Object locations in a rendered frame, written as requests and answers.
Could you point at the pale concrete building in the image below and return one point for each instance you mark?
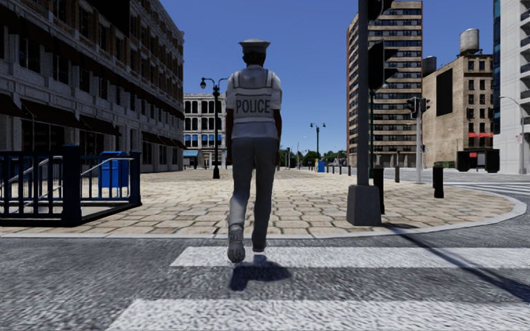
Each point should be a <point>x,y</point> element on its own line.
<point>511,82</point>

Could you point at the white arched-window building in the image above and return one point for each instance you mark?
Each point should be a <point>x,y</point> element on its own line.
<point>203,124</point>

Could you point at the trees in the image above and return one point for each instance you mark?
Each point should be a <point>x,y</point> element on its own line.
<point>310,158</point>

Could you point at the grey street lamp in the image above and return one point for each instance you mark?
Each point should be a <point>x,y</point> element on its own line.
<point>521,136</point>

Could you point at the tan banded tower building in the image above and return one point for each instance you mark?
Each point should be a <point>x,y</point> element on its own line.
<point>397,103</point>

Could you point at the dark stairway railing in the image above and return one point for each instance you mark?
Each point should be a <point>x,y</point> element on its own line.
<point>70,186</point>

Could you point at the tan brick building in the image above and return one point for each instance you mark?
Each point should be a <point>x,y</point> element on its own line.
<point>459,111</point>

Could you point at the grey stone building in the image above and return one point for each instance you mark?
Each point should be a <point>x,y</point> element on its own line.
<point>83,74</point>

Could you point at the person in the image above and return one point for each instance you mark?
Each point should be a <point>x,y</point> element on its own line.
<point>253,136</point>

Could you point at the black bus shelter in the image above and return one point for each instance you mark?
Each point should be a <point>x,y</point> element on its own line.
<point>478,159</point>

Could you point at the traffic light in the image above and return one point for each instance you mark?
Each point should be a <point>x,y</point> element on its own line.
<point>363,124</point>
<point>418,136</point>

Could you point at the blue booth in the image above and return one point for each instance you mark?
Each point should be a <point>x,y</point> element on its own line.
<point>320,166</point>

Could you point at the blue letter box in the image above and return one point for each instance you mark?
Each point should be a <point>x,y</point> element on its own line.
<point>112,170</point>

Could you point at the black street lamp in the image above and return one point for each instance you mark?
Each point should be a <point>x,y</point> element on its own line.
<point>317,140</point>
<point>215,124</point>

